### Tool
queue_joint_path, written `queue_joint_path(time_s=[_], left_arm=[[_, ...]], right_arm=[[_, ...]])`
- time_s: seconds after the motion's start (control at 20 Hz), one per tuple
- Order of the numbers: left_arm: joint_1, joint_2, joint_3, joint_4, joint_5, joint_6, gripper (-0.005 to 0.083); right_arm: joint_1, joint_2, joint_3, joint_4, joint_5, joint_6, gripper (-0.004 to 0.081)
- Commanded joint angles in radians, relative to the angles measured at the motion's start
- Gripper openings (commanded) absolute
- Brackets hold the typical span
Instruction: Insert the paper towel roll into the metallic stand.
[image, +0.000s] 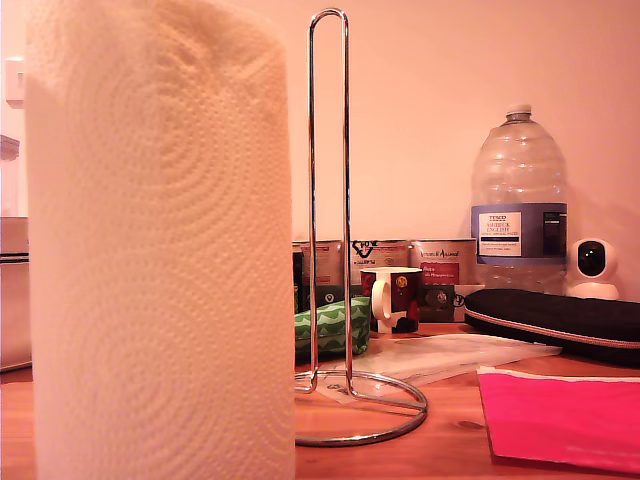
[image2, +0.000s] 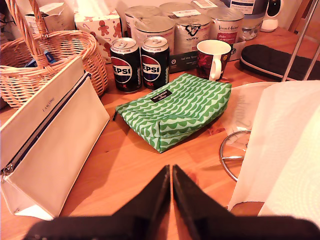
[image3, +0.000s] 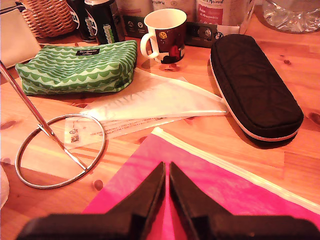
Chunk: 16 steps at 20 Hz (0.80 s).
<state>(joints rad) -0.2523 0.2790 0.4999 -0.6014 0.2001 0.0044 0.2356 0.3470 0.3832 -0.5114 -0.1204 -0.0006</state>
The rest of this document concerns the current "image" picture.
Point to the small white round camera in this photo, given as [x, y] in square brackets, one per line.
[592, 260]

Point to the small white cardboard box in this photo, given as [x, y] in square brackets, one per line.
[470, 290]

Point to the clear plastic sleeve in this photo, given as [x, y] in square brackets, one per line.
[450, 355]

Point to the green wave-pattern pouch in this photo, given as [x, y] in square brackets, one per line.
[330, 325]

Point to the large clear water bottle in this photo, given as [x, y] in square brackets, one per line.
[520, 175]

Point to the white Lancome bag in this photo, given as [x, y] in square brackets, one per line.
[15, 300]

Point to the dark red white mug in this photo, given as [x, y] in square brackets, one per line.
[405, 300]

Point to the black zipped case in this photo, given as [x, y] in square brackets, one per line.
[550, 315]

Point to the metallic paper towel stand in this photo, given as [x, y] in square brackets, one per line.
[346, 150]

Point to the black Pepsi can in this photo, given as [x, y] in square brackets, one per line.
[298, 280]

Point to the white light switch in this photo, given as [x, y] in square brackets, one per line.
[14, 82]

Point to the white paper towel roll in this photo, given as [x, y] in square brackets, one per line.
[160, 250]

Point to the pink paper sheet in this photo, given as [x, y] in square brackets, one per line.
[560, 420]

